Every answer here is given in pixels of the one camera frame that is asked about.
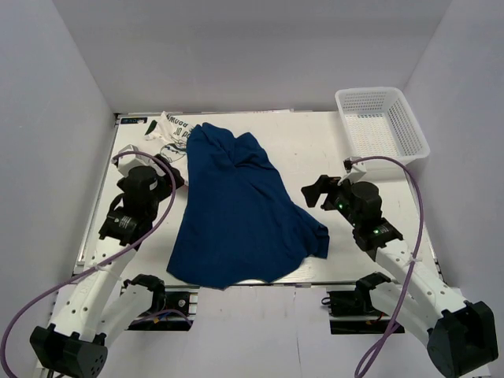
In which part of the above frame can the white printed t-shirt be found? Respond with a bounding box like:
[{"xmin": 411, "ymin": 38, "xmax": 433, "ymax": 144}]
[{"xmin": 137, "ymin": 112, "xmax": 195, "ymax": 185}]

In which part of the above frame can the blue t-shirt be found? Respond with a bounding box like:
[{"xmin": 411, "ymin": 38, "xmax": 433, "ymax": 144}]
[{"xmin": 166, "ymin": 123, "xmax": 330, "ymax": 289}]

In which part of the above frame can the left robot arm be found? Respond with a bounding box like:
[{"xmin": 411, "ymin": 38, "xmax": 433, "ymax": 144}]
[{"xmin": 30, "ymin": 153, "xmax": 183, "ymax": 377}]

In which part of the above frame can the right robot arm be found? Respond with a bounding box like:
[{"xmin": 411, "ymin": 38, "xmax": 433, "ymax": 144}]
[{"xmin": 301, "ymin": 175, "xmax": 498, "ymax": 377}]

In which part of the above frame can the white plastic basket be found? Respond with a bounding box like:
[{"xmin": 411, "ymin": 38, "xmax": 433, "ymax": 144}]
[{"xmin": 335, "ymin": 87, "xmax": 430, "ymax": 165}]

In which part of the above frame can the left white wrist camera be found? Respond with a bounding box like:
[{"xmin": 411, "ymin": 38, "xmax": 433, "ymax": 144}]
[{"xmin": 111, "ymin": 144, "xmax": 150, "ymax": 176}]

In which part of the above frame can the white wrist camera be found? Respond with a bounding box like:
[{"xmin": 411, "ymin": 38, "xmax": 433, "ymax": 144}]
[
  {"xmin": 338, "ymin": 157, "xmax": 367, "ymax": 186},
  {"xmin": 111, "ymin": 144, "xmax": 150, "ymax": 176}
]

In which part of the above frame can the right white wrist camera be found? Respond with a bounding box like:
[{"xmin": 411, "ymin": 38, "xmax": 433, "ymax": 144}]
[{"xmin": 338, "ymin": 157, "xmax": 367, "ymax": 186}]

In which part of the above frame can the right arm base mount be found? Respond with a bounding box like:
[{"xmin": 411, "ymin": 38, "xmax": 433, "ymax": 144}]
[{"xmin": 321, "ymin": 272, "xmax": 391, "ymax": 335}]

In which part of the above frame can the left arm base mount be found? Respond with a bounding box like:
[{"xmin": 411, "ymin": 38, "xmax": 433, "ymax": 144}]
[{"xmin": 103, "ymin": 274, "xmax": 198, "ymax": 332}]

